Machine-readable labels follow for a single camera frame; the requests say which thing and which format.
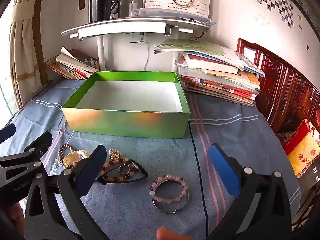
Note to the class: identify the plastic document folder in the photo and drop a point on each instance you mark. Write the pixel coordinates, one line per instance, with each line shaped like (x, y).
(172, 15)

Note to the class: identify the brown wooden window frame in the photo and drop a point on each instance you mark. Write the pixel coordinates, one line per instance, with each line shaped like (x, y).
(41, 42)

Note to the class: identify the small stack of books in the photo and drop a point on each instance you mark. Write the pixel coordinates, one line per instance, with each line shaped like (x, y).
(75, 66)

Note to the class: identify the dark clear-lid case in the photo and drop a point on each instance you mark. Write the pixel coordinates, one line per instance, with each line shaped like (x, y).
(140, 173)

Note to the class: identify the white spray bottle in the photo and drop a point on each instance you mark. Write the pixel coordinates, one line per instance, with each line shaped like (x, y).
(133, 6)

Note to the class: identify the person's right hand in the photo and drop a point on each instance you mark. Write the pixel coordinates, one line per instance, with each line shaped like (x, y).
(170, 234)

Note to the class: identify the red and yellow gift bag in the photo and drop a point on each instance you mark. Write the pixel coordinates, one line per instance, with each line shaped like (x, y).
(303, 150)

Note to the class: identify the beige curtain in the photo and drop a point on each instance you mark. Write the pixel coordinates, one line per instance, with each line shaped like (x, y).
(23, 42)

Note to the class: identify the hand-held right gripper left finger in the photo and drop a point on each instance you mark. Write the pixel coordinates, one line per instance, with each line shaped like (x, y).
(91, 171)

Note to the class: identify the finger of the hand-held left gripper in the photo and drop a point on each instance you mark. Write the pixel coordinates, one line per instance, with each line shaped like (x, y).
(35, 142)
(7, 133)

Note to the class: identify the white curved bed table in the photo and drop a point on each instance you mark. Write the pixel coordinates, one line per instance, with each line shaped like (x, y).
(120, 27)

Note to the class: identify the silver bangle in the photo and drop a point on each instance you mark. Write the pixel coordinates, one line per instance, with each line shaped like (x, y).
(165, 210)

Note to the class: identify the person's left hand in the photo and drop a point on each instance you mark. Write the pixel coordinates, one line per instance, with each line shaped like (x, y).
(18, 216)

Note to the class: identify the large stack of books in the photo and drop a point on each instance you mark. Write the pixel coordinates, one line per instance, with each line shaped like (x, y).
(220, 80)

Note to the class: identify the green cardboard box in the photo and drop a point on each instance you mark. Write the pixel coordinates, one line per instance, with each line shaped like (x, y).
(125, 121)

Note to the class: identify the red wooden headboard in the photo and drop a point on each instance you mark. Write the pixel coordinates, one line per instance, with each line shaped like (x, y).
(285, 87)

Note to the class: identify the blue striped bed sheet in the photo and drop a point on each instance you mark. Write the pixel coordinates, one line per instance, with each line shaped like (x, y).
(140, 205)

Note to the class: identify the black thermos bottle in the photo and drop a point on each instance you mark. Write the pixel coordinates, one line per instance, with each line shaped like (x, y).
(101, 0)

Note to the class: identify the wall photo collage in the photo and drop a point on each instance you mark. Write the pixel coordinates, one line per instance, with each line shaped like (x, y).
(275, 0)

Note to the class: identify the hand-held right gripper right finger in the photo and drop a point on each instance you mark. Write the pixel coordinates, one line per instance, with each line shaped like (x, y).
(223, 173)

